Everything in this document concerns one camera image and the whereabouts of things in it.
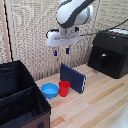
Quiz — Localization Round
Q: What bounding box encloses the black fabric storage bin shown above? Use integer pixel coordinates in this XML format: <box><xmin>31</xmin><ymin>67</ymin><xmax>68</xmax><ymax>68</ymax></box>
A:
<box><xmin>0</xmin><ymin>60</ymin><xmax>52</xmax><ymax>128</ymax></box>

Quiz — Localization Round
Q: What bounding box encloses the dark blue book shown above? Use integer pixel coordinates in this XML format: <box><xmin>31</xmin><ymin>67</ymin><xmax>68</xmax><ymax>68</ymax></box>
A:
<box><xmin>59</xmin><ymin>62</ymin><xmax>87</xmax><ymax>95</ymax></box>

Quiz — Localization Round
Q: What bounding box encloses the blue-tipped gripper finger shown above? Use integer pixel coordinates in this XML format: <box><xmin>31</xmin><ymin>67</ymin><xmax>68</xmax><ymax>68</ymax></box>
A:
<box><xmin>52</xmin><ymin>46</ymin><xmax>58</xmax><ymax>57</ymax></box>
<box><xmin>65</xmin><ymin>45</ymin><xmax>71</xmax><ymax>55</ymax></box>

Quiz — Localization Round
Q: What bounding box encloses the blue plastic bowl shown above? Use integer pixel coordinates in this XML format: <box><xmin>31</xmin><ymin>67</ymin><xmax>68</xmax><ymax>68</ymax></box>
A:
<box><xmin>40</xmin><ymin>82</ymin><xmax>60</xmax><ymax>100</ymax></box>

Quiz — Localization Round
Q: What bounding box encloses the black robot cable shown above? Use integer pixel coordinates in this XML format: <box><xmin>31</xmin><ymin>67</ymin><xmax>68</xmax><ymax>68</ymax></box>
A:
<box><xmin>79</xmin><ymin>18</ymin><xmax>128</xmax><ymax>37</ymax></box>

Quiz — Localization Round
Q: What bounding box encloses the black box appliance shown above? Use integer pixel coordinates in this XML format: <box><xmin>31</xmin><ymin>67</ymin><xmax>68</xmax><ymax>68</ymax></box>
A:
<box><xmin>87</xmin><ymin>28</ymin><xmax>128</xmax><ymax>80</ymax></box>

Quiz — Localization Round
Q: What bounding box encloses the red plastic cup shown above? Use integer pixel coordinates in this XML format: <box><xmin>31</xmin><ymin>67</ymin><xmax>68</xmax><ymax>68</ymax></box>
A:
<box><xmin>58</xmin><ymin>80</ymin><xmax>72</xmax><ymax>98</ymax></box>

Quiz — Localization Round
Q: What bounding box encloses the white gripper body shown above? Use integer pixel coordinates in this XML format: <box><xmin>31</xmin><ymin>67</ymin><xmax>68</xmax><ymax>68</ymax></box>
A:
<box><xmin>45</xmin><ymin>27</ymin><xmax>81</xmax><ymax>48</ymax></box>

